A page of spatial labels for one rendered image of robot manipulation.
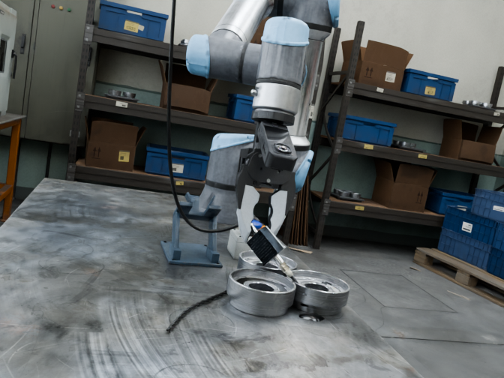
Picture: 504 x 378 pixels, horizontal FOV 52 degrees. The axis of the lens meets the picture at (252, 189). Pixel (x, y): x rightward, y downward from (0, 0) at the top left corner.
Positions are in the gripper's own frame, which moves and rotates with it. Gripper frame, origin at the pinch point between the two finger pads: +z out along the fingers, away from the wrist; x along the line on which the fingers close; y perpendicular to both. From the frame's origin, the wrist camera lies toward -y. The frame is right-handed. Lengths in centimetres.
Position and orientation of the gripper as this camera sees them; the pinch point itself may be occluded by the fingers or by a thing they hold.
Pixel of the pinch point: (258, 235)
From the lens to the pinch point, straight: 84.1
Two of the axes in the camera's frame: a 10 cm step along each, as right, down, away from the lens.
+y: -2.4, -0.5, 9.7
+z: -1.5, 9.9, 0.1
